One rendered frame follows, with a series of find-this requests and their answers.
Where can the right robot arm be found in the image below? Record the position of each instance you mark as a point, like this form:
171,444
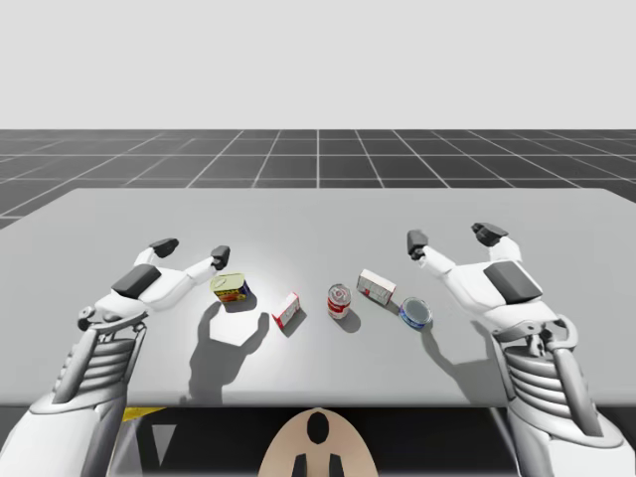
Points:
551,387

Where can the tan robot part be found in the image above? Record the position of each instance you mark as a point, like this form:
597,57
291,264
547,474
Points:
318,447

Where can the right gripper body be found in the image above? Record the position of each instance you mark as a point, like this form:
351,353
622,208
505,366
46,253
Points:
502,293

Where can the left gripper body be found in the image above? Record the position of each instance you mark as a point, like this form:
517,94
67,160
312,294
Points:
144,288

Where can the blue flat can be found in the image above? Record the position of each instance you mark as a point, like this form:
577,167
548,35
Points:
415,313

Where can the green and blue rectangular can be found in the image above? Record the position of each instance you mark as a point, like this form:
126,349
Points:
231,288

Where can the red and white can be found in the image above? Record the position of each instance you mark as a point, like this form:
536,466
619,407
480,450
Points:
339,301

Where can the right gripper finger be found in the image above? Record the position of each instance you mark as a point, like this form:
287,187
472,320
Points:
432,254
497,241

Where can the red and white carton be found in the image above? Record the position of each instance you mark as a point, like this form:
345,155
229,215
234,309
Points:
287,312
375,287

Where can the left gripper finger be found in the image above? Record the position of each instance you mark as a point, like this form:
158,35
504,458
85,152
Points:
211,262
159,248

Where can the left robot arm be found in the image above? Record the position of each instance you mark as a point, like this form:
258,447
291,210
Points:
84,377

